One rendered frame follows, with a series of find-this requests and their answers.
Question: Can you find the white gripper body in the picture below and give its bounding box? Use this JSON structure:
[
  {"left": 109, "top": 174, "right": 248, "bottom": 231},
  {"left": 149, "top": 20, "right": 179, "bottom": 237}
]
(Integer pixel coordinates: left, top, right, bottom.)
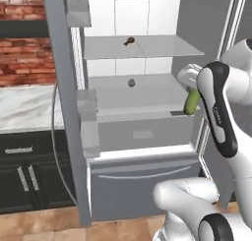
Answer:
[{"left": 177, "top": 63, "right": 204, "bottom": 90}]

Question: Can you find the green cucumber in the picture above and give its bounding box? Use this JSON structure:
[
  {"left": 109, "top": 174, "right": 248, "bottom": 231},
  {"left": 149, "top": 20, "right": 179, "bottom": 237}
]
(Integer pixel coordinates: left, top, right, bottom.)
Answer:
[{"left": 183, "top": 88, "right": 202, "bottom": 117}]

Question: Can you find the grey open fridge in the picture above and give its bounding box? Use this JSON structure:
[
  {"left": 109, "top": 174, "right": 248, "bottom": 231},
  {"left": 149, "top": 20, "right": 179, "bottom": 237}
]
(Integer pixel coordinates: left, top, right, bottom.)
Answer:
[{"left": 66, "top": 0, "right": 205, "bottom": 223}]

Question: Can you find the black cupboard drawer front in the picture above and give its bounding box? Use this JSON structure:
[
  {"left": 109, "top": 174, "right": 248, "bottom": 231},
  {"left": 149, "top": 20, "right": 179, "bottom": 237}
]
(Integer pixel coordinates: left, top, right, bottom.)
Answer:
[{"left": 0, "top": 132, "right": 71, "bottom": 162}]

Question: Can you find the small grey door bin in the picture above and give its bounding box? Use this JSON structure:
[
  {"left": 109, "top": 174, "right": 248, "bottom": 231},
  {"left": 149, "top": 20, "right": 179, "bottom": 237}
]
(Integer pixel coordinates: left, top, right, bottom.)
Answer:
[{"left": 66, "top": 0, "right": 93, "bottom": 29}]

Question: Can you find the grey freezer drawer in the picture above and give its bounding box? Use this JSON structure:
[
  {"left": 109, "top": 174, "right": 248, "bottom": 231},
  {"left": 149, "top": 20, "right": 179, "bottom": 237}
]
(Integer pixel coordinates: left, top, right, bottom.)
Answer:
[{"left": 88, "top": 153, "right": 203, "bottom": 222}]

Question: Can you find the curved grey fridge door handle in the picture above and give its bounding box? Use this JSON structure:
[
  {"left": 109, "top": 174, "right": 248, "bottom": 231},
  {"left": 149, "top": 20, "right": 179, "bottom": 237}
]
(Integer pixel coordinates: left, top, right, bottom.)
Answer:
[{"left": 50, "top": 82, "right": 79, "bottom": 208}]

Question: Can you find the glass fridge shelf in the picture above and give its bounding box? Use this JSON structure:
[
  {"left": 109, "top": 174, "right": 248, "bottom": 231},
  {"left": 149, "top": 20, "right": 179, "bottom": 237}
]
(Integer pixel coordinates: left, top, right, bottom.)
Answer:
[{"left": 83, "top": 34, "right": 206, "bottom": 61}]

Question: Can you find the brown chicken drumstick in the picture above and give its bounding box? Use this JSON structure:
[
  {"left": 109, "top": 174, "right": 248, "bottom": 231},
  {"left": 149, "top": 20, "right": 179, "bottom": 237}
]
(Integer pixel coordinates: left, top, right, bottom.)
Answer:
[{"left": 123, "top": 36, "right": 136, "bottom": 47}]

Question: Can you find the grey fridge door with bins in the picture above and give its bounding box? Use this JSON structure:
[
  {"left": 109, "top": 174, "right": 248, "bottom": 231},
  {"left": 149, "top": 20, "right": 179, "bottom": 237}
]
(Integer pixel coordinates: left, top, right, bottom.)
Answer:
[{"left": 42, "top": 0, "right": 101, "bottom": 227}]

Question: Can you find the grey fridge crisper drawer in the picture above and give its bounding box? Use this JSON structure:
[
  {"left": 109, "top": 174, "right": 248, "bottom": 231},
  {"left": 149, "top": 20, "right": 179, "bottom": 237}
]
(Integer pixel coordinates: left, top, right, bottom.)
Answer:
[{"left": 95, "top": 112, "right": 195, "bottom": 153}]

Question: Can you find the silver cupboard door handle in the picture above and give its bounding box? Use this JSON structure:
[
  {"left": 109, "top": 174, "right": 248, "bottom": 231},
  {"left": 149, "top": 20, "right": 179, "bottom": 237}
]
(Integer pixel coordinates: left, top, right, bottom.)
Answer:
[
  {"left": 27, "top": 164, "right": 40, "bottom": 192},
  {"left": 16, "top": 165, "right": 31, "bottom": 193}
]

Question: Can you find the silver freezer drawer handle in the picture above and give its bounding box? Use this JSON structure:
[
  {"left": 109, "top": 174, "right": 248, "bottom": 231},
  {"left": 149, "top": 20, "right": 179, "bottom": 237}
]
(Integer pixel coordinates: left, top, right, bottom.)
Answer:
[{"left": 97, "top": 165, "right": 192, "bottom": 181}]

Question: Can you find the dark wall shelf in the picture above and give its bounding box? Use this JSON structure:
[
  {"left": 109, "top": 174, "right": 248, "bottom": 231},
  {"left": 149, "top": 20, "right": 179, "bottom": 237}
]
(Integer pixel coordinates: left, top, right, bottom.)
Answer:
[{"left": 0, "top": 20, "right": 50, "bottom": 39}]

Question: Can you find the black cupboard door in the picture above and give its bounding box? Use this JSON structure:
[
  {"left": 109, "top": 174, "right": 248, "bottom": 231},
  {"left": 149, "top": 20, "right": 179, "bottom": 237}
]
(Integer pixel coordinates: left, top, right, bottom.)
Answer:
[
  {"left": 27, "top": 157, "right": 77, "bottom": 211},
  {"left": 0, "top": 159, "right": 30, "bottom": 215}
]

